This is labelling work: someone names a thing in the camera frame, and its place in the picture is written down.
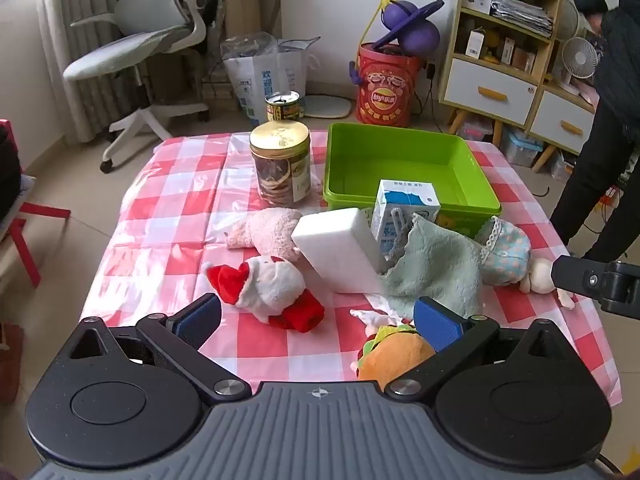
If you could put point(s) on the white foam block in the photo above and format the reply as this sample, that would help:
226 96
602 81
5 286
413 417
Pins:
335 250

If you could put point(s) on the green towel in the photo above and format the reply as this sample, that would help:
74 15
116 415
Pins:
440 270

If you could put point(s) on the white paper bag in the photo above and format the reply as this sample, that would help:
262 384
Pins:
255 90

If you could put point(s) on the purple jumping ball toy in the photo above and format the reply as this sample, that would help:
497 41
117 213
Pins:
415 37

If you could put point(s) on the santa plush toy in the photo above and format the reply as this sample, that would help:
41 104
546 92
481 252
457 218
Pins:
270 285

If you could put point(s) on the pink plush toy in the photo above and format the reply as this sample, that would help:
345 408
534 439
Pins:
265 230

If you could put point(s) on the white round board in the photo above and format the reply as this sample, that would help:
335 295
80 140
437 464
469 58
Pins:
325 107

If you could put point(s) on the tin can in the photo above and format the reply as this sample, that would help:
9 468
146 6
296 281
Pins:
284 110

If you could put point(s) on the stack of papers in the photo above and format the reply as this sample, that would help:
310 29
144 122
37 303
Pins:
522 12

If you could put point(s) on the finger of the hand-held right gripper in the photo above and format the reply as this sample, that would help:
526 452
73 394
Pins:
590 277

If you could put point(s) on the black case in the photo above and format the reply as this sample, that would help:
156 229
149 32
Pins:
7 175

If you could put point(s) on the white desk fan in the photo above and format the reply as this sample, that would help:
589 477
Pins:
577 57

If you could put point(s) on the red stool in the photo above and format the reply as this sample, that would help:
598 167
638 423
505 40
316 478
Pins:
25 240

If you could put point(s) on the white cloth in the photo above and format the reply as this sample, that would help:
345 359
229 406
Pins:
372 316

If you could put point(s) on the red snack bucket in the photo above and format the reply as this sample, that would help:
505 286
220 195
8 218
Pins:
387 95

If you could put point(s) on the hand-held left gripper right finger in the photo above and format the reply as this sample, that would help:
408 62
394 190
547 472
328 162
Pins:
440 327

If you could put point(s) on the blue lidded storage box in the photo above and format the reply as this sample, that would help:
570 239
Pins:
520 147

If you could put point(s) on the green plastic bin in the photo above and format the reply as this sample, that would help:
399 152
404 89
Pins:
395 160

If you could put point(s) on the red white checkered tablecloth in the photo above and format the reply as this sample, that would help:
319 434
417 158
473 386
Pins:
165 200

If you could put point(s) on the clear storage box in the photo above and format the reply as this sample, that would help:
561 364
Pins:
475 130
560 166

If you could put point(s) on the grey white office chair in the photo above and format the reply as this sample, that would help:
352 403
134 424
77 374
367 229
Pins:
115 50

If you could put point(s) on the small white box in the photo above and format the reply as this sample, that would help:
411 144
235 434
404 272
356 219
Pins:
475 44

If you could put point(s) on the clear plastic bag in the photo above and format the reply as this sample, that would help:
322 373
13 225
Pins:
250 45

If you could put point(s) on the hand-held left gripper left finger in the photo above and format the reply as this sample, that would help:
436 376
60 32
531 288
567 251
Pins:
200 317

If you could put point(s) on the wooden shelf cabinet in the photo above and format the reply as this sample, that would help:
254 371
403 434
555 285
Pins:
547 45

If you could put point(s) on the white blue milk carton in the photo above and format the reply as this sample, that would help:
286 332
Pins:
400 205

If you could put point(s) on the plastic jar with gold lid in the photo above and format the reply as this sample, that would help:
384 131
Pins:
280 170

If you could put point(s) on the hamburger plush toy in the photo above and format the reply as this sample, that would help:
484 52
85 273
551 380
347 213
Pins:
395 355

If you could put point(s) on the doll with blue dotted bonnet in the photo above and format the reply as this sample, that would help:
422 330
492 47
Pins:
505 250

